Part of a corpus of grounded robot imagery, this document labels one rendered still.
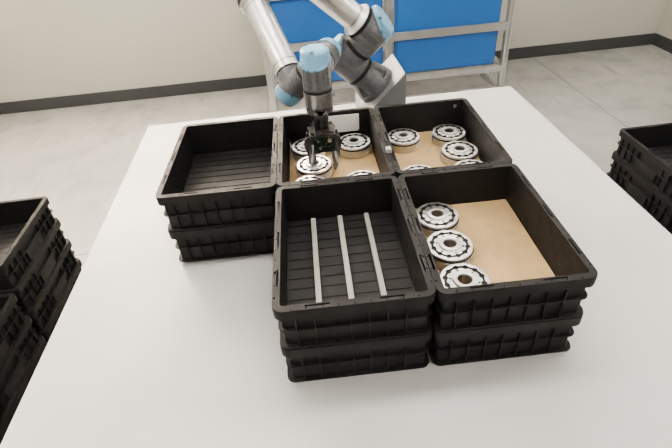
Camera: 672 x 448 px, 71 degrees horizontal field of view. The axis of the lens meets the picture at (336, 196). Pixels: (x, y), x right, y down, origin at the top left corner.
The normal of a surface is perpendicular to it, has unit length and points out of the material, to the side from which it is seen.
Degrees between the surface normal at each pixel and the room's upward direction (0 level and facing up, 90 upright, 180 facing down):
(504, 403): 0
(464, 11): 90
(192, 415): 0
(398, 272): 0
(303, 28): 90
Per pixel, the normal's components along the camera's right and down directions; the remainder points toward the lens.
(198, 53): 0.11, 0.58
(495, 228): -0.07, -0.81
